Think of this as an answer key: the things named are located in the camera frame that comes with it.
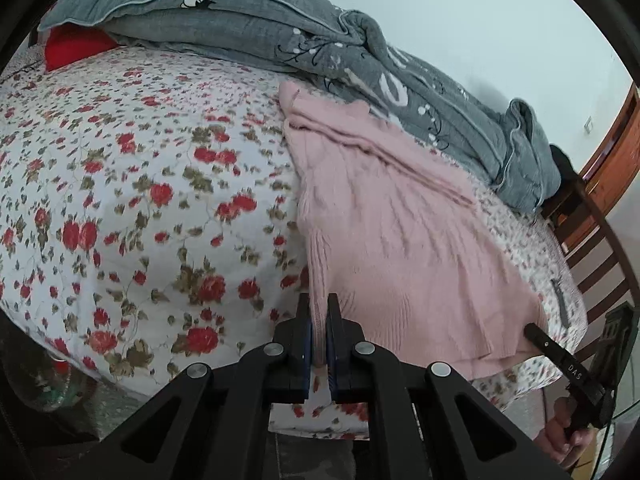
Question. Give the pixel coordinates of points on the floral bed sheet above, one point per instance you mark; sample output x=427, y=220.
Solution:
x=125, y=185

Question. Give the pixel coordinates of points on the grey printed blanket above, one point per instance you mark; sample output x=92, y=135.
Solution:
x=250, y=20

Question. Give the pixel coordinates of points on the green and red object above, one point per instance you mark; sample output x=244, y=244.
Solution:
x=50, y=390

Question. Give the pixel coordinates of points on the white light switch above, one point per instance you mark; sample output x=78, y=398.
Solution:
x=589, y=124

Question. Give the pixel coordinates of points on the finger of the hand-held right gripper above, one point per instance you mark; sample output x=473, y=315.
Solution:
x=565, y=360

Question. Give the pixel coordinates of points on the red pillow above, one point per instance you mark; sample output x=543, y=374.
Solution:
x=70, y=47

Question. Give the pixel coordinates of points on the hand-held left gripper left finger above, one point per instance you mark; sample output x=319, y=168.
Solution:
x=306, y=345

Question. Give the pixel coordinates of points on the person's grey pants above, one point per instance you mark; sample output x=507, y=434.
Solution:
x=320, y=460

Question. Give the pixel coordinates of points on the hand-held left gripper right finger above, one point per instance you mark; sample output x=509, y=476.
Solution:
x=334, y=350

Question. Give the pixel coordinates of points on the pink knit sweater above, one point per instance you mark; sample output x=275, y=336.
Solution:
x=400, y=240

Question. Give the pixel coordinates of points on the person's right hand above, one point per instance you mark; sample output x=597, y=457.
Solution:
x=575, y=447

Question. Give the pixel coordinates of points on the wooden door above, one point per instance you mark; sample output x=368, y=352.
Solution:
x=620, y=160

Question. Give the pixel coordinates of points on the black garment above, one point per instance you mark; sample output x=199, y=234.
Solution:
x=562, y=160

